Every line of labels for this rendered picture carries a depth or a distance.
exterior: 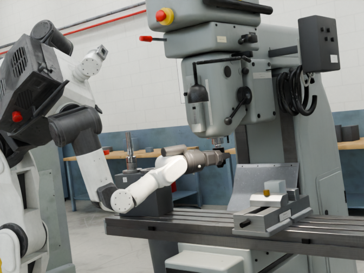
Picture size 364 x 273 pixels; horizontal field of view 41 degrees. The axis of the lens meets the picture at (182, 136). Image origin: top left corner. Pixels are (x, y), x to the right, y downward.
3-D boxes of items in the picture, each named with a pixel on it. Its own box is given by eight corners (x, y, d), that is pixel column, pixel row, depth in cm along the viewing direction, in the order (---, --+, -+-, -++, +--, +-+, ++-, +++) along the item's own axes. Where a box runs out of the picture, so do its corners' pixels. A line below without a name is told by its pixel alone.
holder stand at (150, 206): (158, 216, 210) (153, 170, 209) (118, 215, 222) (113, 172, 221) (174, 210, 220) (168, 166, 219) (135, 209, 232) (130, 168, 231)
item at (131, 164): (127, 170, 220) (125, 159, 220) (127, 169, 225) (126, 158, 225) (137, 169, 221) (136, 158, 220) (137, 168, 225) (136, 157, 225)
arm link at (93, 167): (105, 221, 157) (83, 155, 154) (90, 218, 168) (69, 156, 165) (136, 207, 164) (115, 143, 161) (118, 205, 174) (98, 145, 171)
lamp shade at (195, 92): (187, 103, 165) (185, 84, 164) (188, 103, 172) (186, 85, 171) (209, 101, 164) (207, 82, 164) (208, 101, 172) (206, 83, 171)
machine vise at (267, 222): (269, 237, 159) (265, 203, 159) (231, 233, 169) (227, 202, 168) (314, 212, 186) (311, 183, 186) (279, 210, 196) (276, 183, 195)
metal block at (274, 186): (280, 199, 176) (278, 182, 175) (265, 198, 179) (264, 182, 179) (287, 196, 180) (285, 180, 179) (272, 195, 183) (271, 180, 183)
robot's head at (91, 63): (72, 71, 167) (89, 53, 164) (78, 60, 176) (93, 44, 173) (86, 84, 170) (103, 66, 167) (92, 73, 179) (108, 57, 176)
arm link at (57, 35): (24, 52, 180) (56, 35, 178) (21, 35, 185) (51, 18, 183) (43, 69, 190) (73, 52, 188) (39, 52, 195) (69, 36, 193)
